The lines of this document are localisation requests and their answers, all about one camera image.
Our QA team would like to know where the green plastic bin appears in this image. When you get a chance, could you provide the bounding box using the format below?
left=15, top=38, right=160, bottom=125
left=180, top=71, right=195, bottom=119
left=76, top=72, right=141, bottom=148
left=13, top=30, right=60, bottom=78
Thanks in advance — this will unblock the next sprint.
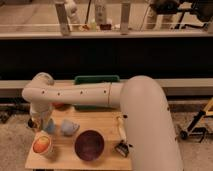
left=74, top=75, right=120, bottom=111

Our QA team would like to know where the light blue cup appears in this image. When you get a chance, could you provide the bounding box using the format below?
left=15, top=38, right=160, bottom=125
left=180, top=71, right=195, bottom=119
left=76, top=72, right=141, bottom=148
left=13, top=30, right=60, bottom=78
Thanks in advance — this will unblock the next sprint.
left=45, top=119, right=55, bottom=134

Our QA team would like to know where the yellow black cart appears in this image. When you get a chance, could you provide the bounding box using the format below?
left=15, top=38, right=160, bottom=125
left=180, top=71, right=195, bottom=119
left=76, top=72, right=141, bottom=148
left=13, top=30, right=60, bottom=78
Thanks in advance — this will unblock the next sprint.
left=179, top=97, right=213, bottom=143

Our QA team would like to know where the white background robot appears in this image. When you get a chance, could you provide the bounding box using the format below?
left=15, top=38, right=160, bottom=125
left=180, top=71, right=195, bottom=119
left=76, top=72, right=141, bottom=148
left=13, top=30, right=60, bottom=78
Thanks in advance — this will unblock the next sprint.
left=65, top=0, right=80, bottom=26

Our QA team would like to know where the black tripod equipment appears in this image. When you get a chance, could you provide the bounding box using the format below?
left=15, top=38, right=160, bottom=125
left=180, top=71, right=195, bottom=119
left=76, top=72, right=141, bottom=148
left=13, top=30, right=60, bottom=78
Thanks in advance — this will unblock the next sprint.
left=150, top=0, right=213, bottom=28

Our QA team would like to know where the purple bowl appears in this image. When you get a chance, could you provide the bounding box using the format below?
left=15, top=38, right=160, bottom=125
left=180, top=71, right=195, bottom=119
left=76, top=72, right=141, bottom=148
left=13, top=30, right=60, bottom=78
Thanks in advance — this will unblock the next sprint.
left=74, top=130, right=105, bottom=162

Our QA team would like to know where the white cup orange inside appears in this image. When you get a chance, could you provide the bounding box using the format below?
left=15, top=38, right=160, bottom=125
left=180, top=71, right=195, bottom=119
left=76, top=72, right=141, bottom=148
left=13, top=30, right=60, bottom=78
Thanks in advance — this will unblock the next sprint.
left=32, top=131, right=53, bottom=158

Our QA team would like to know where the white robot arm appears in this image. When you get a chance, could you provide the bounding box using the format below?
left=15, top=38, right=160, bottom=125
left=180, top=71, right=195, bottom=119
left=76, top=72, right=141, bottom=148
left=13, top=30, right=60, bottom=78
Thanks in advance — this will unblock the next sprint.
left=22, top=72, right=184, bottom=171

